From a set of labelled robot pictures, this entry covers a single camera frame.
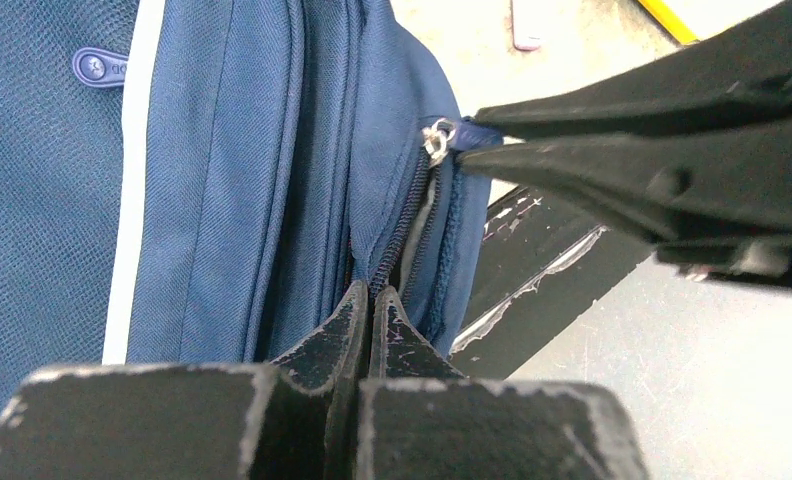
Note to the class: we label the black front rail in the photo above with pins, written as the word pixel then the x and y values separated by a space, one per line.
pixel 542 264

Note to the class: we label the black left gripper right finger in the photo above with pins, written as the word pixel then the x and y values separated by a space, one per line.
pixel 420 418

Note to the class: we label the navy blue student backpack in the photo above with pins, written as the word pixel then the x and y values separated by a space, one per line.
pixel 200 181

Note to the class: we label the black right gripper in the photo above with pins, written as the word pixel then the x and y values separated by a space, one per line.
pixel 715 194

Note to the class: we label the pink highlighter pen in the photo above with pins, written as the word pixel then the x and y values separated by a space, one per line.
pixel 525 25

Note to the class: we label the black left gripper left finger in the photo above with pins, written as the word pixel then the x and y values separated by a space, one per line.
pixel 290 418

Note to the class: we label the yellow crayon box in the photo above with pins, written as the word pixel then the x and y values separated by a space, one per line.
pixel 668 18

